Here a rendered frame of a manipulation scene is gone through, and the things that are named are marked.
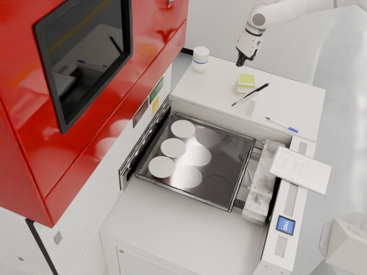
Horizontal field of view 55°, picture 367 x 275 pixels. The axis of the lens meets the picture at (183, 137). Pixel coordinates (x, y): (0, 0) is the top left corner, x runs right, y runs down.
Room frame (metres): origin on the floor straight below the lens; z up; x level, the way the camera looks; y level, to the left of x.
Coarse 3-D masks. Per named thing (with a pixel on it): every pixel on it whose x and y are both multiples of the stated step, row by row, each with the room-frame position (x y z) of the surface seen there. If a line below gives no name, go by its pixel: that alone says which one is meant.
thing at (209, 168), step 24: (192, 120) 1.06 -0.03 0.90; (192, 144) 0.93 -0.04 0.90; (216, 144) 0.94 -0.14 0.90; (240, 144) 0.96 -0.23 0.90; (144, 168) 0.78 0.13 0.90; (192, 168) 0.81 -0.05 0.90; (216, 168) 0.82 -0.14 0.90; (240, 168) 0.83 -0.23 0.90; (192, 192) 0.70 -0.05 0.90; (216, 192) 0.71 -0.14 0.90
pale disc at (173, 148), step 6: (162, 144) 0.91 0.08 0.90; (168, 144) 0.91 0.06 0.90; (174, 144) 0.92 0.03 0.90; (180, 144) 0.92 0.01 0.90; (162, 150) 0.88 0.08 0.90; (168, 150) 0.88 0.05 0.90; (174, 150) 0.88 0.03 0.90; (180, 150) 0.89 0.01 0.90; (168, 156) 0.85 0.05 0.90; (174, 156) 0.85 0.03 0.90; (180, 156) 0.86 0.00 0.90
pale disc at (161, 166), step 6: (162, 156) 0.85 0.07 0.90; (150, 162) 0.81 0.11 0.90; (156, 162) 0.82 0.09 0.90; (162, 162) 0.82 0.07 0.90; (168, 162) 0.82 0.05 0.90; (150, 168) 0.79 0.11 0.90; (156, 168) 0.79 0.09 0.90; (162, 168) 0.79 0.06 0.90; (168, 168) 0.79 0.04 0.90; (174, 168) 0.80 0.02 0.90; (156, 174) 0.76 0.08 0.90; (162, 174) 0.76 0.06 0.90; (168, 174) 0.77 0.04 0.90
